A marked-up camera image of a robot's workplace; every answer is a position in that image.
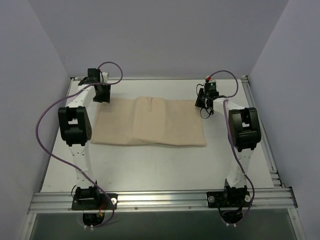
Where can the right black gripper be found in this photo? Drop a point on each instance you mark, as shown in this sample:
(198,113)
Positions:
(200,100)

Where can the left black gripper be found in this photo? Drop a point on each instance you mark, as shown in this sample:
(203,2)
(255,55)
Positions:
(102,94)

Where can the beige surgical wrap cloth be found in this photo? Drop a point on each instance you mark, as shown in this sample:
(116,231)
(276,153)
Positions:
(148,121)

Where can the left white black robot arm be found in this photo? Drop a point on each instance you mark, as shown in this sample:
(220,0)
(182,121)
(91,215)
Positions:
(76,131)

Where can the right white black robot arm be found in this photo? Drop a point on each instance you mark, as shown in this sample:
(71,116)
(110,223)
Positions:
(243,133)

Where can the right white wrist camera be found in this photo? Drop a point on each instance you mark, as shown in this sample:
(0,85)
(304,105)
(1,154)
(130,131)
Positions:
(210,82)

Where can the back aluminium rail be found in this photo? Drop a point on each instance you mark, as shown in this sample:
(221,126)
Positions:
(160,78)

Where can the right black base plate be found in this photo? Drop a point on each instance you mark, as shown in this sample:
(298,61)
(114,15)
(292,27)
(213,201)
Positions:
(228,199)

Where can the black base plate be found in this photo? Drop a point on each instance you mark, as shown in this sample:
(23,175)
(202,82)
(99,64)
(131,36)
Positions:
(228,199)
(100,202)

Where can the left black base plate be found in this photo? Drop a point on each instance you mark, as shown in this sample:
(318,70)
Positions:
(100,202)

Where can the right aluminium side rail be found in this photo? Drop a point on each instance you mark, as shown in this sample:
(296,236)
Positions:
(277,183)

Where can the front aluminium rail frame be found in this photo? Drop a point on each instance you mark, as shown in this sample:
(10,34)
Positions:
(162,201)

